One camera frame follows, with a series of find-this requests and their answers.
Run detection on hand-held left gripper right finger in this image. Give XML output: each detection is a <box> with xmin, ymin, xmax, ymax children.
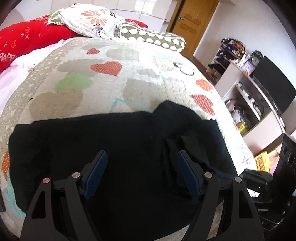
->
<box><xmin>177</xmin><ymin>150</ymin><xmax>264</xmax><ymax>241</ymax></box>

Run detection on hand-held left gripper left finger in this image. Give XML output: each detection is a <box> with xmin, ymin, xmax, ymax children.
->
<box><xmin>20</xmin><ymin>150</ymin><xmax>109</xmax><ymax>241</ymax></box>

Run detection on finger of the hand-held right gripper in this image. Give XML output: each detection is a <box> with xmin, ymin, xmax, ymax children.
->
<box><xmin>240</xmin><ymin>169</ymin><xmax>273</xmax><ymax>187</ymax></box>

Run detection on black pants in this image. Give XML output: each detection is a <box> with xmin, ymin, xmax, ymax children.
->
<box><xmin>9</xmin><ymin>100</ymin><xmax>238</xmax><ymax>241</ymax></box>

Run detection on yellow printed box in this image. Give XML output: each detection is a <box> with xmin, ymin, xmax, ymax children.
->
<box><xmin>254</xmin><ymin>150</ymin><xmax>274</xmax><ymax>172</ymax></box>

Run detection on black television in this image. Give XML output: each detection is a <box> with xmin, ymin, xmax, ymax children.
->
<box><xmin>252</xmin><ymin>56</ymin><xmax>296</xmax><ymax>116</ymax></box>

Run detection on white shelf cabinet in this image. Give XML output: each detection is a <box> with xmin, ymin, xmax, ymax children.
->
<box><xmin>215</xmin><ymin>60</ymin><xmax>296</xmax><ymax>156</ymax></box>

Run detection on heart patterned quilt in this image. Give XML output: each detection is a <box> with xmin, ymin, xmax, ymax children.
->
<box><xmin>0</xmin><ymin>37</ymin><xmax>258</xmax><ymax>241</ymax></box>

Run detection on ornate black clock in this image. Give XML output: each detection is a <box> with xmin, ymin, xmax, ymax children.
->
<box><xmin>250</xmin><ymin>50</ymin><xmax>264</xmax><ymax>66</ymax></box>

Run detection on white shoe rack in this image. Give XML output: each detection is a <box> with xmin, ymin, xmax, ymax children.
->
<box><xmin>206</xmin><ymin>38</ymin><xmax>247</xmax><ymax>84</ymax></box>

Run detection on pale pink bed sheet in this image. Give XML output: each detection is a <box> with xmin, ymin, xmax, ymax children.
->
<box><xmin>0</xmin><ymin>39</ymin><xmax>70</xmax><ymax>109</ymax></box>

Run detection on hedgehog print bolster pillow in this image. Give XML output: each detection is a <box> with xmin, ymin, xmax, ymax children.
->
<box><xmin>119</xmin><ymin>23</ymin><xmax>186</xmax><ymax>52</ymax></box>

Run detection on wooden door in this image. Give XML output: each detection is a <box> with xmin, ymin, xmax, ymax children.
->
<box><xmin>166</xmin><ymin>0</ymin><xmax>219</xmax><ymax>58</ymax></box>

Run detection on red embroidered pillow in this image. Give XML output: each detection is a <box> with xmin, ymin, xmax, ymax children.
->
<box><xmin>0</xmin><ymin>14</ymin><xmax>79</xmax><ymax>73</ymax></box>

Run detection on floral pillow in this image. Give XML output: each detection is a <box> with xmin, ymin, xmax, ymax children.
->
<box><xmin>47</xmin><ymin>2</ymin><xmax>126</xmax><ymax>39</ymax></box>

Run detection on plain red cushion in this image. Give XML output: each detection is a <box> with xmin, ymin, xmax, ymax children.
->
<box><xmin>125</xmin><ymin>19</ymin><xmax>148</xmax><ymax>29</ymax></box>

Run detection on white wardrobe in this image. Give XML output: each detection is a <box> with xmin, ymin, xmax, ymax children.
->
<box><xmin>51</xmin><ymin>0</ymin><xmax>176</xmax><ymax>24</ymax></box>

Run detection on purple photo frame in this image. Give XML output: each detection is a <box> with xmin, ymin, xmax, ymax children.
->
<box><xmin>240</xmin><ymin>61</ymin><xmax>256</xmax><ymax>74</ymax></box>

